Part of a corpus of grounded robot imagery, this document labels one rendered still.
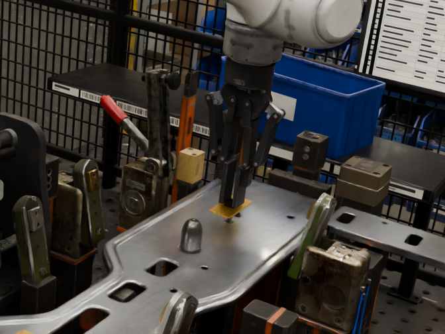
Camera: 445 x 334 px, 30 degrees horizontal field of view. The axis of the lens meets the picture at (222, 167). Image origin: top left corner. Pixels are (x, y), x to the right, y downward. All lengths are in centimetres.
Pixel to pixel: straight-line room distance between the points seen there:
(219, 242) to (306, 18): 42
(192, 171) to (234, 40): 30
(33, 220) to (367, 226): 58
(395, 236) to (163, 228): 38
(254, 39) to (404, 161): 57
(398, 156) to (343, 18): 70
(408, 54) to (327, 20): 74
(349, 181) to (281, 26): 52
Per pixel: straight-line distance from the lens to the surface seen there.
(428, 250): 139
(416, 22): 173
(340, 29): 103
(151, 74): 133
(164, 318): 93
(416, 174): 162
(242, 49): 122
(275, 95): 165
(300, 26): 103
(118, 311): 108
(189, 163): 143
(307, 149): 156
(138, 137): 139
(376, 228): 142
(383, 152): 170
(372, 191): 149
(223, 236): 130
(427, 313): 184
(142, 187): 138
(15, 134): 112
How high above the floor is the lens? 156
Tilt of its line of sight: 21 degrees down
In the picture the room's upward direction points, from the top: 8 degrees clockwise
